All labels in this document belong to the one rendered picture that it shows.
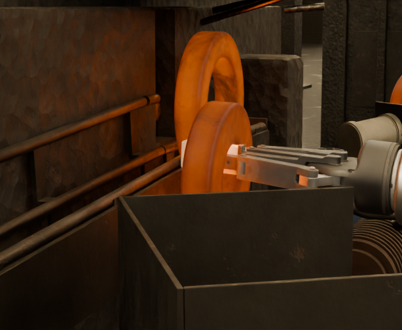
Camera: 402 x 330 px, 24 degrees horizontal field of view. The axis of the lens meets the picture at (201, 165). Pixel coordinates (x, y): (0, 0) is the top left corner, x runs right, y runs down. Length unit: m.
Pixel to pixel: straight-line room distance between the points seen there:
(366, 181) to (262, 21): 0.67
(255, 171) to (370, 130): 0.54
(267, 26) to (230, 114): 0.61
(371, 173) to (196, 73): 0.28
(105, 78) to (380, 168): 0.33
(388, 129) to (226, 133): 0.56
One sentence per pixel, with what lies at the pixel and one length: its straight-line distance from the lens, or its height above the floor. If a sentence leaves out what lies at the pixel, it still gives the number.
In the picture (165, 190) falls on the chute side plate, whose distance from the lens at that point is 1.00.
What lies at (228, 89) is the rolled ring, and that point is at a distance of 1.26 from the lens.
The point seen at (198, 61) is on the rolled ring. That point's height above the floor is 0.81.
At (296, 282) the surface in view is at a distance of 0.55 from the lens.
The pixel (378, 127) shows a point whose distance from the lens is 1.51.
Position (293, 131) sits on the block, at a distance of 1.41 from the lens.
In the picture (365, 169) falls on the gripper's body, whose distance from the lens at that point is 0.96.
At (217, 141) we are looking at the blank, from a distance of 0.98.
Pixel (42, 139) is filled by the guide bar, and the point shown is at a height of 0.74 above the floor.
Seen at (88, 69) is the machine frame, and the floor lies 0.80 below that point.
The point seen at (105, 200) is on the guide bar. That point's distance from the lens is 0.90.
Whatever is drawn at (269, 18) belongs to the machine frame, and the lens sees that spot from 1.61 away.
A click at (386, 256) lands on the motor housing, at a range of 1.43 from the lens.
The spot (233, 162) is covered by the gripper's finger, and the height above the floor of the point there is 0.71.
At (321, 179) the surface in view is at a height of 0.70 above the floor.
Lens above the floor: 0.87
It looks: 10 degrees down
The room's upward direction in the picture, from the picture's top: straight up
